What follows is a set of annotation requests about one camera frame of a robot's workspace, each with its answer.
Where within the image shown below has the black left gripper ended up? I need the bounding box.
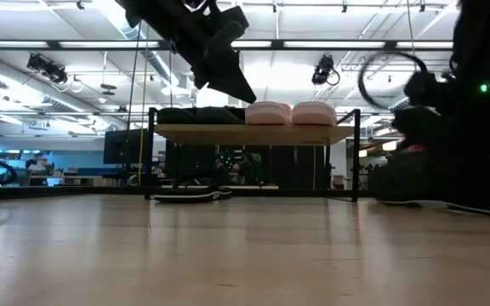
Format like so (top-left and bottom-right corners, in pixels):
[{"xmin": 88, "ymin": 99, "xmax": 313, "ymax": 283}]
[{"xmin": 117, "ymin": 0, "xmax": 258, "ymax": 105}]

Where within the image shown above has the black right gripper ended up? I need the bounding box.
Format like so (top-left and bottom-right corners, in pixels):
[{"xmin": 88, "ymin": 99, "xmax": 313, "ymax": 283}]
[{"xmin": 390, "ymin": 70, "xmax": 457, "ymax": 148}]

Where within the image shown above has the black foam slide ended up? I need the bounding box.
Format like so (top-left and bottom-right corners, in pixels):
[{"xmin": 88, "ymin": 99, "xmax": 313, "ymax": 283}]
[
  {"xmin": 197, "ymin": 105, "xmax": 247, "ymax": 126},
  {"xmin": 156, "ymin": 106, "xmax": 200, "ymax": 126}
]

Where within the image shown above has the pink foam slide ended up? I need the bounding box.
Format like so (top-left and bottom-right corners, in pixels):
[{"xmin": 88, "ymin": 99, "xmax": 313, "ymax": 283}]
[
  {"xmin": 244, "ymin": 100, "xmax": 293, "ymax": 126},
  {"xmin": 291, "ymin": 101, "xmax": 339, "ymax": 127}
]

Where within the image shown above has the black sandal with white stripe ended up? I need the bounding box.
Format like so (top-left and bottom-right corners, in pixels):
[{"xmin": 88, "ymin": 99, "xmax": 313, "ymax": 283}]
[
  {"xmin": 154, "ymin": 168, "xmax": 234, "ymax": 205},
  {"xmin": 367, "ymin": 148, "xmax": 490, "ymax": 219}
]

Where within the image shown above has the green potted plant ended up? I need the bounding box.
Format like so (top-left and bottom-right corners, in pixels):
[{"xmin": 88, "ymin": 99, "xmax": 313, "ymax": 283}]
[{"xmin": 248, "ymin": 152, "xmax": 265, "ymax": 172}]

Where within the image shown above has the black computer monitor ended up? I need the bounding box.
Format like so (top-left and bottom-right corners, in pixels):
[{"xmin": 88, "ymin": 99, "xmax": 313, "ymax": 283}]
[{"xmin": 103, "ymin": 128, "xmax": 150, "ymax": 166}]

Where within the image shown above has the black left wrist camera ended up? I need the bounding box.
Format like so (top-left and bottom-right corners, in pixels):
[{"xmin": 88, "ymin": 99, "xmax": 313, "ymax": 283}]
[{"xmin": 209, "ymin": 4, "xmax": 251, "ymax": 53}]

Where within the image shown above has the wooden shelf with black frame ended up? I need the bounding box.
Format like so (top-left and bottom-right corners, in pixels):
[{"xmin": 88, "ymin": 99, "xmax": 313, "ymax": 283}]
[{"xmin": 144, "ymin": 106, "xmax": 362, "ymax": 203}]

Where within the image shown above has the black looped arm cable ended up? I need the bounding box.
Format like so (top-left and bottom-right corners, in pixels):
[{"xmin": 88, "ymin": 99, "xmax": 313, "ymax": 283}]
[{"xmin": 356, "ymin": 50, "xmax": 430, "ymax": 111}]

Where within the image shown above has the black overhead frame beam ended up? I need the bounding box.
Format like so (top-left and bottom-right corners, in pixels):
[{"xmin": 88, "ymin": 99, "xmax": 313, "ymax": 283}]
[{"xmin": 0, "ymin": 39, "xmax": 455, "ymax": 52}]

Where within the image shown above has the yellow hanging cable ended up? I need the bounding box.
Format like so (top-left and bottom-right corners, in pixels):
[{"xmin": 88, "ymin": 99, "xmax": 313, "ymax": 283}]
[
  {"xmin": 405, "ymin": 0, "xmax": 419, "ymax": 60},
  {"xmin": 137, "ymin": 25, "xmax": 151, "ymax": 189}
]

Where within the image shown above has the black ceiling camera with cable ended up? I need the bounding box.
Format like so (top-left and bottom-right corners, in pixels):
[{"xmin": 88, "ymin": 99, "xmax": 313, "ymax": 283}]
[{"xmin": 311, "ymin": 54, "xmax": 341, "ymax": 88}]

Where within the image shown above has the black hanging cable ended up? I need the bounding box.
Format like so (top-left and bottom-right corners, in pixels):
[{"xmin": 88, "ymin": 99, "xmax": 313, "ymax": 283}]
[{"xmin": 126, "ymin": 23, "xmax": 144, "ymax": 131}]

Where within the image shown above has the black ceiling camera cluster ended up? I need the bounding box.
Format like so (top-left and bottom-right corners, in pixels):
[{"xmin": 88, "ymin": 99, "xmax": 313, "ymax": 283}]
[{"xmin": 26, "ymin": 52, "xmax": 70, "ymax": 85}]

